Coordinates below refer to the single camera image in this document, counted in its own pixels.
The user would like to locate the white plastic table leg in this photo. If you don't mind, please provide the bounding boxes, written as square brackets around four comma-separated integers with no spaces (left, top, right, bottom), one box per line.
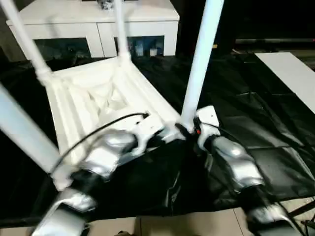
[180,0,225,131]
[0,0,54,85]
[0,83,61,174]
[113,0,133,65]

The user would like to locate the white plastic table top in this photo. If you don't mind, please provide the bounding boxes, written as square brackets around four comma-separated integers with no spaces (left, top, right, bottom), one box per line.
[36,57,188,192]

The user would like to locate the black table mat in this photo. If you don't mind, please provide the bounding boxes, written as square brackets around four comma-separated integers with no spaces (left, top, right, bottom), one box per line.
[0,53,315,228]

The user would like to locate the white flat board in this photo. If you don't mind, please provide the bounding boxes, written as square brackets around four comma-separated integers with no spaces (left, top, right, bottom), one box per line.
[254,51,315,113]

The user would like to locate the long black bar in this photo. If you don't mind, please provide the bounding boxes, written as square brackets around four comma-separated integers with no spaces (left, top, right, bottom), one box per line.
[235,38,315,45]

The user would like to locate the black tripod stand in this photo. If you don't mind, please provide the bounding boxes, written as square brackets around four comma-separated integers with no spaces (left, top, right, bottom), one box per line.
[286,200,315,233]

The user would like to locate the white sideboard cabinet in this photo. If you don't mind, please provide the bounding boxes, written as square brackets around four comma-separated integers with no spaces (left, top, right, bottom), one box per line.
[6,0,181,61]

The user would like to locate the grey pleated curtain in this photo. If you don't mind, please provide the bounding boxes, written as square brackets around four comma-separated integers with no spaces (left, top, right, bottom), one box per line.
[0,22,28,62]

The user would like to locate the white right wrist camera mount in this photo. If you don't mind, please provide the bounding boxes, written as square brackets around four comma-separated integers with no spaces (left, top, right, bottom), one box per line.
[193,105,221,148]

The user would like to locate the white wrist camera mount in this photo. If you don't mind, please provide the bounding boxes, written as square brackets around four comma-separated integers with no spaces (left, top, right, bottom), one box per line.
[129,117,166,156]
[193,105,221,148]

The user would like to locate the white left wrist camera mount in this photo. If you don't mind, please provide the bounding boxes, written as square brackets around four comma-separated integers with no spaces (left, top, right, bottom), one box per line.
[129,117,166,156]

